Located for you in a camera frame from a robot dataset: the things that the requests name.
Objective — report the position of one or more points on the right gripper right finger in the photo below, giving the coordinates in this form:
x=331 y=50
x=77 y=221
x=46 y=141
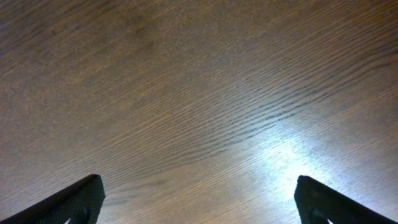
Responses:
x=318 y=203

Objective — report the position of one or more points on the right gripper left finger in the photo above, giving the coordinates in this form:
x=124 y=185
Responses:
x=80 y=202

